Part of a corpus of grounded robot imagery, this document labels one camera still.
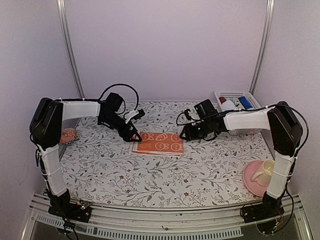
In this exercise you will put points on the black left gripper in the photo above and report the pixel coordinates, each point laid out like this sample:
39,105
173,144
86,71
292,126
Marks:
128,137

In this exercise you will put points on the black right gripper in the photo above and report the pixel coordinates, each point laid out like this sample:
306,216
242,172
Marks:
190,133

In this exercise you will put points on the orange patterned towel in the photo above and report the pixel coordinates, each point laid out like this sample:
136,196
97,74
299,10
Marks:
158,144

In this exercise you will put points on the light blue terry towel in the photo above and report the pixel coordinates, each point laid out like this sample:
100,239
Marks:
228,105

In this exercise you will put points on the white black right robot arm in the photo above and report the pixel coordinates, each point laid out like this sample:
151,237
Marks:
240,156

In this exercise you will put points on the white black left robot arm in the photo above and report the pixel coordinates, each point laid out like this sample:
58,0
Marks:
47,135

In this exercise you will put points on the dark red rolled towel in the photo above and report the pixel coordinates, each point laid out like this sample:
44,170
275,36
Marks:
222,100

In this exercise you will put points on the floral table cover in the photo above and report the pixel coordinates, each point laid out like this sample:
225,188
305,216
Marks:
99,167

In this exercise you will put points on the white perforated plastic basket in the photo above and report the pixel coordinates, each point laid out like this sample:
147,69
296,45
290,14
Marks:
229,95

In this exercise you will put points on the panda print rolled towel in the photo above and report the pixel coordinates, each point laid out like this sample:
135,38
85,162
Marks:
237,103

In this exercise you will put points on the dark blue rolled towel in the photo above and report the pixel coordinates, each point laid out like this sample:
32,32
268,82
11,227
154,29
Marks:
245,102

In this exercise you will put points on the pink saucer plate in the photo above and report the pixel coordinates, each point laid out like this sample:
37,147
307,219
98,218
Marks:
253,187

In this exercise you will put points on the cream ceramic mug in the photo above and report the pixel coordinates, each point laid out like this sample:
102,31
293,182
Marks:
264,172

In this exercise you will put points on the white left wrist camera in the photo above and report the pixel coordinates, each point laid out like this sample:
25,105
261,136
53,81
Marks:
133,115

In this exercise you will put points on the aluminium front rail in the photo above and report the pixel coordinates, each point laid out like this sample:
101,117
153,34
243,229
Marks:
110,222

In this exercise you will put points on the right aluminium frame post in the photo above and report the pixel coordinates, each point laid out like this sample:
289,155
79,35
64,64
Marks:
270,4

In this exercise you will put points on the aluminium frame post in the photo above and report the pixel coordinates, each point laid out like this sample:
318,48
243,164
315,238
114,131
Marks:
270,4
62,12

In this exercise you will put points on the left aluminium frame post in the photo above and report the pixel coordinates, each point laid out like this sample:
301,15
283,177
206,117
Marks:
62,12

